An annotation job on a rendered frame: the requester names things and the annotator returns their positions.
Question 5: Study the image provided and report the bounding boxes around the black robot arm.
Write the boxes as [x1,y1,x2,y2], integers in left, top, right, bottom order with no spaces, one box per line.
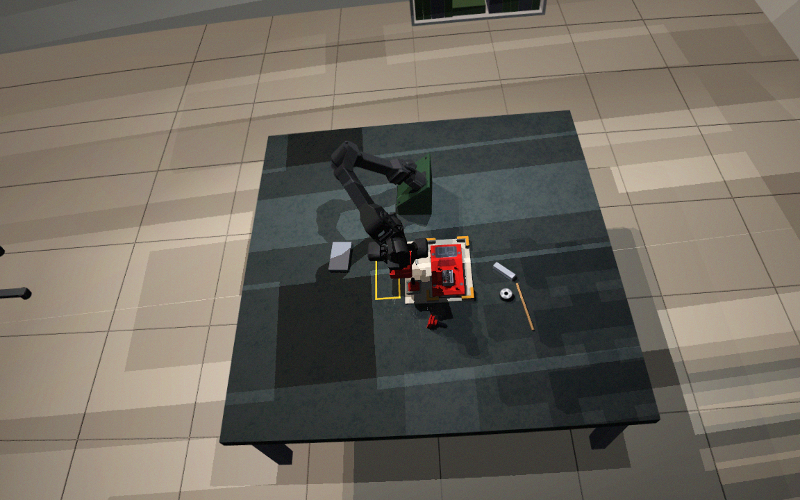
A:
[331,141,426,270]

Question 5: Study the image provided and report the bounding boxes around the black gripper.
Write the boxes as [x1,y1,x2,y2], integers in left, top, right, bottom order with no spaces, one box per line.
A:
[367,238,428,265]

